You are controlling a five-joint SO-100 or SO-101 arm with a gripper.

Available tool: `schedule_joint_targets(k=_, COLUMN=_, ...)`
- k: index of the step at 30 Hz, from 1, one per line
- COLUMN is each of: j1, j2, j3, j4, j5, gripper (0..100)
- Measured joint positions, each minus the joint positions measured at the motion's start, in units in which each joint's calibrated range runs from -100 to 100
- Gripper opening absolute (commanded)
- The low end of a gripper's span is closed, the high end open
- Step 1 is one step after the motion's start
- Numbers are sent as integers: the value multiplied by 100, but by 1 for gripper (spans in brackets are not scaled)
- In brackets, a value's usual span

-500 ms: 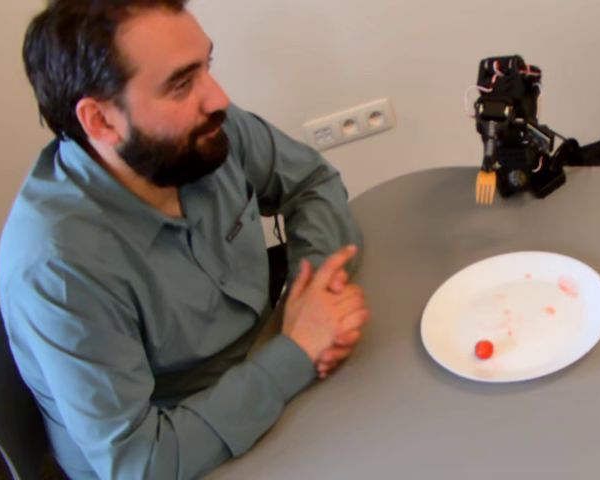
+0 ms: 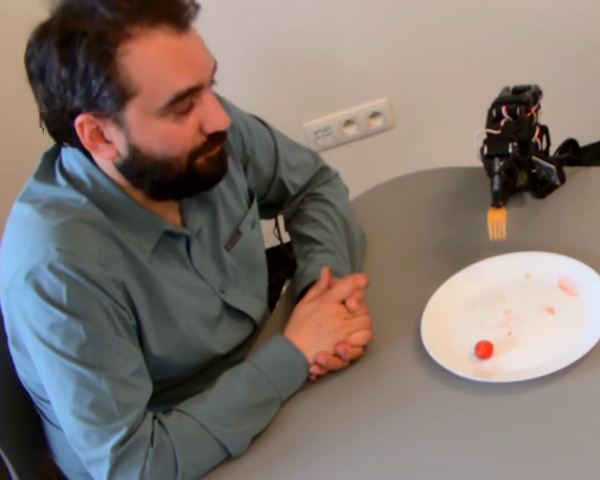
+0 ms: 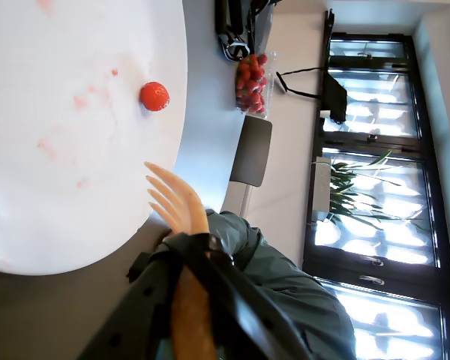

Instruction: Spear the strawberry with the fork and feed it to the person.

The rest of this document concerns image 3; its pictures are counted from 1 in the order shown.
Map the clear punnet of strawberries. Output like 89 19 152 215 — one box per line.
235 50 279 117

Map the green leafy plant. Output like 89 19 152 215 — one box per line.
328 148 425 230

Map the large white plate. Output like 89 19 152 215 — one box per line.
0 0 189 277

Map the grey chair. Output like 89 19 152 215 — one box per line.
220 115 274 219

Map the black hanging bag with strap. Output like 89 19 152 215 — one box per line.
275 67 349 125

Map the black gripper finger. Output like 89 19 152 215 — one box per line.
78 232 191 360
179 232 272 360

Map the beige fork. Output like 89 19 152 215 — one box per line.
143 161 218 360

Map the red strawberry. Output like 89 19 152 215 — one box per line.
139 81 171 112

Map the white planter box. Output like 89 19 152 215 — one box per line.
310 156 334 227

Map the person in green shirt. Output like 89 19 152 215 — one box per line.
205 209 358 360

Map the black framed window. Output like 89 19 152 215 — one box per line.
302 10 450 360

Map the black device on table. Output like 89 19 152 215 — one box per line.
214 0 275 62

